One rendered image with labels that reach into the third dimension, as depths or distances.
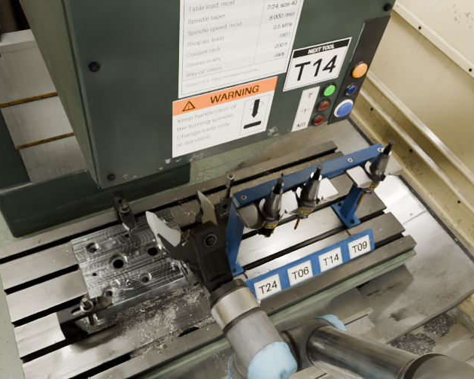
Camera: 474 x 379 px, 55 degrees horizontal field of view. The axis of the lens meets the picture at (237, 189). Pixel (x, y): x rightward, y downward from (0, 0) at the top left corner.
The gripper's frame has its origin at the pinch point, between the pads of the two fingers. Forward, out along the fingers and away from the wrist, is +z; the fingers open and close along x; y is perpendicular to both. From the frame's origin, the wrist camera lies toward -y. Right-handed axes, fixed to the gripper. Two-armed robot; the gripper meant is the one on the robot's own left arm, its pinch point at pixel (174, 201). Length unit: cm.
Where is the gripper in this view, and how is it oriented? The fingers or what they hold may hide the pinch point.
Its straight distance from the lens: 84.7
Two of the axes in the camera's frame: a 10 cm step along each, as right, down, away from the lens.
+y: -1.3, 5.9, 8.0
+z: -5.2, -7.3, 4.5
